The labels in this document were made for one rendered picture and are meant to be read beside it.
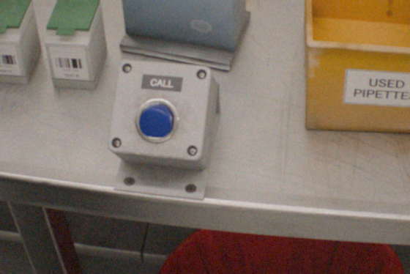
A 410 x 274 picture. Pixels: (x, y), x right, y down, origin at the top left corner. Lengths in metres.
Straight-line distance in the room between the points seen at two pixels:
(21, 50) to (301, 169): 0.26
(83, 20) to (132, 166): 0.13
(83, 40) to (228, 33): 0.12
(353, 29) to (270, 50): 0.08
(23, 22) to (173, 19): 0.13
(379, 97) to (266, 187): 0.12
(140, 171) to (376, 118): 0.19
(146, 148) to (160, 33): 0.16
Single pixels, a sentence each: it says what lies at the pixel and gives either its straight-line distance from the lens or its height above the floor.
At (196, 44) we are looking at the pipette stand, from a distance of 0.82.
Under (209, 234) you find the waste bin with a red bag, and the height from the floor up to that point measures 0.43.
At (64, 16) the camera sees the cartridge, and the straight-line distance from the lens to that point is 0.78.
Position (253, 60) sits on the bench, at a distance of 0.82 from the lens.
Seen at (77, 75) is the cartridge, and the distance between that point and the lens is 0.80.
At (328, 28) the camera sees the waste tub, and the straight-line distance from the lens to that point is 0.84.
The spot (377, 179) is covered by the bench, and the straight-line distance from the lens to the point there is 0.74.
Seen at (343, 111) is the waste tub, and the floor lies 0.90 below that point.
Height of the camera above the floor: 1.46
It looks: 50 degrees down
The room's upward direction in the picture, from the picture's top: 4 degrees counter-clockwise
